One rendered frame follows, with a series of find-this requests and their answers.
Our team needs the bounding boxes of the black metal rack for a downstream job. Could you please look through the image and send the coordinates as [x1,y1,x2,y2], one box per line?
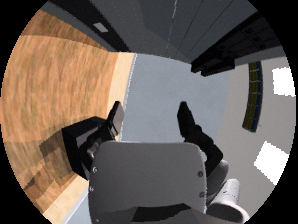
[40,0,286,77]

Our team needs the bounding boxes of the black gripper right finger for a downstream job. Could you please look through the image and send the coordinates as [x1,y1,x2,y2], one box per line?
[177,101,223,178]

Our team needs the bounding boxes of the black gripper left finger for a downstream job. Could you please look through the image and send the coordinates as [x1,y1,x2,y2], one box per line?
[76,101,124,172]

